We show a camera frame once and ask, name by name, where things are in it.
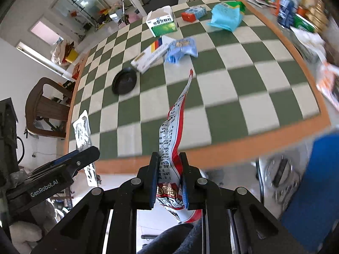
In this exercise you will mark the green white checkered mat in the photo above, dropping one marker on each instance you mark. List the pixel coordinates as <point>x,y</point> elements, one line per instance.
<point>225,84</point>

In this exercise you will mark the blue label water bottle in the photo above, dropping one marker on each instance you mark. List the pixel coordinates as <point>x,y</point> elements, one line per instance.
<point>290,5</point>

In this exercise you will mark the black round lid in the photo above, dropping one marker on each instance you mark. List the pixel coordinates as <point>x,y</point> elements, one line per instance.
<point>124,82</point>

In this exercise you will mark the pile of pale clothes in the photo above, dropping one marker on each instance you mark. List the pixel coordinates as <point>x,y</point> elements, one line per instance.
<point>59,51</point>

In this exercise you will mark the brown wooden chair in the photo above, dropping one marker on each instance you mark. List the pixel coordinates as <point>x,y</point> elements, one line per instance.
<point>39,105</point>

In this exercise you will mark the white padded chair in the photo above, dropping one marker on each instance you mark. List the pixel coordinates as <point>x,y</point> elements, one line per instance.
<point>264,198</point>

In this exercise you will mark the black white printed bag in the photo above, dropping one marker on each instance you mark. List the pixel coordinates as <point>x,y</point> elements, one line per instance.
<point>82,132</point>

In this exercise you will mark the blue snack packet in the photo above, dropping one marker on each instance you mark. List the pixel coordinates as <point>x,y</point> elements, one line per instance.
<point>182,47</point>

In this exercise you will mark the red white snack wrapper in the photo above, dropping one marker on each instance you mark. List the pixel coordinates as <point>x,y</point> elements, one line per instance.
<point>169,137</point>

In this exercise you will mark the yellow bin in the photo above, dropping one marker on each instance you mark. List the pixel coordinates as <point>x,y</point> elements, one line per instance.
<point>71,55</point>

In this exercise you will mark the light blue green bag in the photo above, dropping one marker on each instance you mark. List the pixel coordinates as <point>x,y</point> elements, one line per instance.
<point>225,18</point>

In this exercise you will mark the white crumpled tissue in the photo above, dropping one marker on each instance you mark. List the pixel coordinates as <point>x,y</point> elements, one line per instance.
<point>309,41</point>

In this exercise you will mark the pale fluffy cloth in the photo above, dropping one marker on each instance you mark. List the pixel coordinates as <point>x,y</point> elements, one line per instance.
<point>29,230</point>

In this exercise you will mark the red cardboard box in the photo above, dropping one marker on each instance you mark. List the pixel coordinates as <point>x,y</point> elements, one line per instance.
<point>76,71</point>

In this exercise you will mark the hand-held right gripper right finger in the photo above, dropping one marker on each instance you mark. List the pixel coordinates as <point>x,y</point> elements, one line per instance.
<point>184,184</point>

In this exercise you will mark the white striped medicine box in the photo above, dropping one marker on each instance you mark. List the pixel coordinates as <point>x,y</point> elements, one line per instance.
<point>151,55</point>

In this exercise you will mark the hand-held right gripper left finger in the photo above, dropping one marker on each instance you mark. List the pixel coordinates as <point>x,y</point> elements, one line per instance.
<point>153,182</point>

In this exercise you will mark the green white medicine box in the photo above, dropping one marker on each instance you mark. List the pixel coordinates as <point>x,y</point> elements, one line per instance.
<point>161,25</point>

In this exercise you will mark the blue cushion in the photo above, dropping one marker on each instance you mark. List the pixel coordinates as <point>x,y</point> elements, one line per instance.
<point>317,190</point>

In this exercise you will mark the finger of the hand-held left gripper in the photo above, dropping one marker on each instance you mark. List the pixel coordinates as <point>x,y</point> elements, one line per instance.
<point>86,156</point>
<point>67,156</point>

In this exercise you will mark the red blue small box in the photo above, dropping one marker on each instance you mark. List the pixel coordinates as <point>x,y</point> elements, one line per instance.
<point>194,12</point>

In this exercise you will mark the pink container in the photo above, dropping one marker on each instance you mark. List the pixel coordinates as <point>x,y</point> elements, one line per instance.
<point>132,18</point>

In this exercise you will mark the orange snack packet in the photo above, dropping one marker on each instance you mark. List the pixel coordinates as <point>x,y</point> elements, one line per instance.
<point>328,82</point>

